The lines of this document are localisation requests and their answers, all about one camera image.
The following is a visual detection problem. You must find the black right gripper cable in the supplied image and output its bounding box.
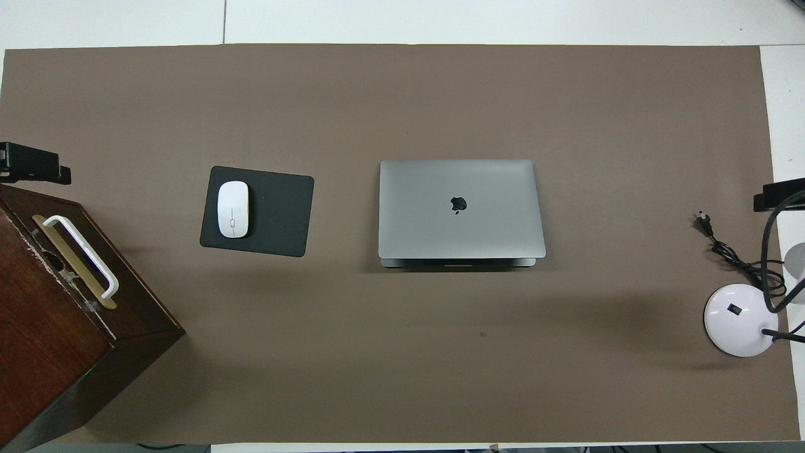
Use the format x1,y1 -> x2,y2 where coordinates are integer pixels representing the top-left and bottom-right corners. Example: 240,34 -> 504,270
759,189 -> 805,314

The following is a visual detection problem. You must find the brass handle plate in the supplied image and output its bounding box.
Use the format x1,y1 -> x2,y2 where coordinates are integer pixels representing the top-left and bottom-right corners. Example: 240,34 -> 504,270
31,214 -> 119,310

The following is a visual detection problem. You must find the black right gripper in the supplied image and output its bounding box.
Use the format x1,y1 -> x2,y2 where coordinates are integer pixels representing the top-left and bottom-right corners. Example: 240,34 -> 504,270
753,178 -> 805,213

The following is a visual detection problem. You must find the brown table mat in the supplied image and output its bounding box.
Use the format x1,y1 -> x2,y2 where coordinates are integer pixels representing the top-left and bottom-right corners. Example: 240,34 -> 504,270
0,43 -> 799,444

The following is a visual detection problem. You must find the black lamp power cable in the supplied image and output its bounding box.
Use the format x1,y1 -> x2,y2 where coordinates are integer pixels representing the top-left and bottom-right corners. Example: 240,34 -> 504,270
694,212 -> 788,298

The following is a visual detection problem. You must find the grey aluminium laptop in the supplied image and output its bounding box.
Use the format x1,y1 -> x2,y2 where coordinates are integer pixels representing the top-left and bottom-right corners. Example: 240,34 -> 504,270
378,159 -> 547,269

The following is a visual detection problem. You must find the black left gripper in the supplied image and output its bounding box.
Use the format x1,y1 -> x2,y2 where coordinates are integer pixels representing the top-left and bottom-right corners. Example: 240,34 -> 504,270
0,142 -> 72,186

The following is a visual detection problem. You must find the white desk lamp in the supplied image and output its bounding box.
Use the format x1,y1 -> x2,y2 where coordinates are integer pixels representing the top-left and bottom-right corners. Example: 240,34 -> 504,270
703,242 -> 805,358

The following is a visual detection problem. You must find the black mouse pad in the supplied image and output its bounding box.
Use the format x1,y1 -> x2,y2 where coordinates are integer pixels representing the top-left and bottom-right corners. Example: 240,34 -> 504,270
199,165 -> 315,258

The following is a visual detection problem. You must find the dark brown wooden box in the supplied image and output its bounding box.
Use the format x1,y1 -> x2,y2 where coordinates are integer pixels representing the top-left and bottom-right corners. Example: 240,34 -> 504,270
0,184 -> 186,453

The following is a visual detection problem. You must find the white computer mouse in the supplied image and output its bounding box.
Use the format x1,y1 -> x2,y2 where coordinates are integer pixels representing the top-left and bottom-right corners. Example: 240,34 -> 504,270
217,181 -> 250,239

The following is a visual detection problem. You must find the white box handle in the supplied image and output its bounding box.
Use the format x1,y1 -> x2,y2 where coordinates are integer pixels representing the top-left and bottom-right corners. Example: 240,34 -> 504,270
42,215 -> 120,299

